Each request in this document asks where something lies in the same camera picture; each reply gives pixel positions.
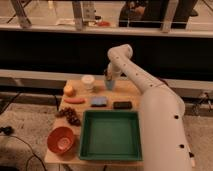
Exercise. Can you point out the white cup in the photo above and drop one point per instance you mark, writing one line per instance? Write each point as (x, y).
(88, 81)

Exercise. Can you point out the blue cup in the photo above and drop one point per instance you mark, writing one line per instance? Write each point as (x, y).
(109, 84)

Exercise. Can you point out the green plastic tray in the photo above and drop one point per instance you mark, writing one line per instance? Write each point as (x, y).
(110, 135)

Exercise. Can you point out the purple grape bunch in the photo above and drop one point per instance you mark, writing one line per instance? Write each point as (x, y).
(70, 115)

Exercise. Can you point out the orange bowl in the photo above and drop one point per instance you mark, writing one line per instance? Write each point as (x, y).
(60, 140)

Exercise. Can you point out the person in background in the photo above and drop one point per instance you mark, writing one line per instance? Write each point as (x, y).
(131, 13)

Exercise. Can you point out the blue sponge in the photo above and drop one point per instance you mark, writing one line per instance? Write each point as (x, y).
(98, 101)

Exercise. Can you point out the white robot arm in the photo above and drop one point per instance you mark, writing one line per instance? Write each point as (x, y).
(162, 135)

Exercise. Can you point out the orange sausage toy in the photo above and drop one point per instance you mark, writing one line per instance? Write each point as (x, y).
(74, 100)

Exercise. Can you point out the black rectangular block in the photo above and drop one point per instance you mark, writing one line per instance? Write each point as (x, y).
(122, 105)

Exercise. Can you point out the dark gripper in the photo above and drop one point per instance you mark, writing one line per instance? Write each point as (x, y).
(108, 75)

